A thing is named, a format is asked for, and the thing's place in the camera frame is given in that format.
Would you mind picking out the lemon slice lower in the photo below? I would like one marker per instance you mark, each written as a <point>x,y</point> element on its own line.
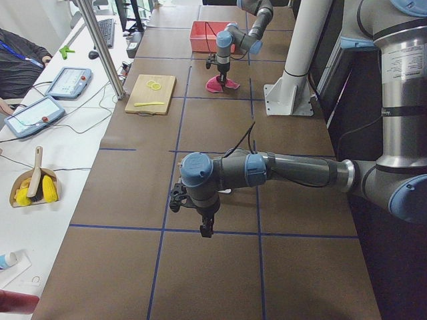
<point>156,86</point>

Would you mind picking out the black keyboard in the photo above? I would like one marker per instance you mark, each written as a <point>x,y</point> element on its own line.
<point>107,28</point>

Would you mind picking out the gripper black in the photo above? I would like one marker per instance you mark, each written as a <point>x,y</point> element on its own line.
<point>222,68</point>
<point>207,212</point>

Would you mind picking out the pink plastic bin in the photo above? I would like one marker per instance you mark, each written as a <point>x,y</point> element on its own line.
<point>203,35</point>

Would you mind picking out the bamboo cutting board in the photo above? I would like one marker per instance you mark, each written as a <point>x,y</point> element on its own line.
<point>142,93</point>

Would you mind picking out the teach pendant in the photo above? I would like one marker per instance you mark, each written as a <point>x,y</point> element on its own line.
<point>70,83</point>
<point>35,117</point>

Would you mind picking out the teach pendant far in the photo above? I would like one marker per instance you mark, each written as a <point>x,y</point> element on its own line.
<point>70,83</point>

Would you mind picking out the red object at corner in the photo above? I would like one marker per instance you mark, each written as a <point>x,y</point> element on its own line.
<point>18,303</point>

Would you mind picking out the yellow plastic knife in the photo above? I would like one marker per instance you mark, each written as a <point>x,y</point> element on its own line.
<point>148,103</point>

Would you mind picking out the black computer mouse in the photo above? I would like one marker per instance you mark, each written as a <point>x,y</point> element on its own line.
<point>93,54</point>

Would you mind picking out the wooden hand brush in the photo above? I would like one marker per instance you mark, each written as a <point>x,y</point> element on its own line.
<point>35,192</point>

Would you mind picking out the seated person dark jacket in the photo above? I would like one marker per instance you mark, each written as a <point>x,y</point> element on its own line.
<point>22,62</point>

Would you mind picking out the wooden dustpan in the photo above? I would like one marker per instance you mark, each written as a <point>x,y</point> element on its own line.
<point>29,174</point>

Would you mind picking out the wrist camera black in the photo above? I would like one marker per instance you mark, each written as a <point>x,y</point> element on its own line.
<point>210,60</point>
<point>178,197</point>

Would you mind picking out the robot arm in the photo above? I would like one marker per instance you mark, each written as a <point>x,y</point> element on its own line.
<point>396,181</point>
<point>250,42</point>

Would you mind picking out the green plastic clamp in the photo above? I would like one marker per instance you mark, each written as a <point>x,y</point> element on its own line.
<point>65,50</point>

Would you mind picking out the aluminium camera post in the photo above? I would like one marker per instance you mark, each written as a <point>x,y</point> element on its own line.
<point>90,20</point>

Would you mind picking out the teach pendant near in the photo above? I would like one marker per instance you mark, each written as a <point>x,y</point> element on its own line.
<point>35,117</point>

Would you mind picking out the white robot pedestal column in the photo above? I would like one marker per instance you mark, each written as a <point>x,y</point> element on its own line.
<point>290,94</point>

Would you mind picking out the white paper roll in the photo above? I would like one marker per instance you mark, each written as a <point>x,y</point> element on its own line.
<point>8,260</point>

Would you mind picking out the magenta cleaning cloth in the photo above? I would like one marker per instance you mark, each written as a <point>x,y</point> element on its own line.
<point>214,85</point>

